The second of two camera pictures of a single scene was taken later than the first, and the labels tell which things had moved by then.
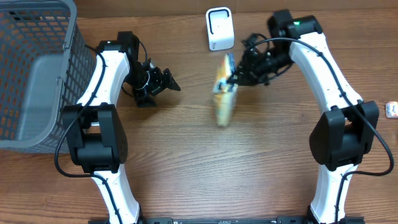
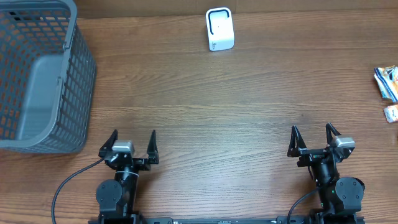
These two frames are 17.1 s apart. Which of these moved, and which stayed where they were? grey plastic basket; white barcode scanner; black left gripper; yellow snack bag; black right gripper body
Moved: yellow snack bag; black left gripper; black right gripper body
Stayed: grey plastic basket; white barcode scanner
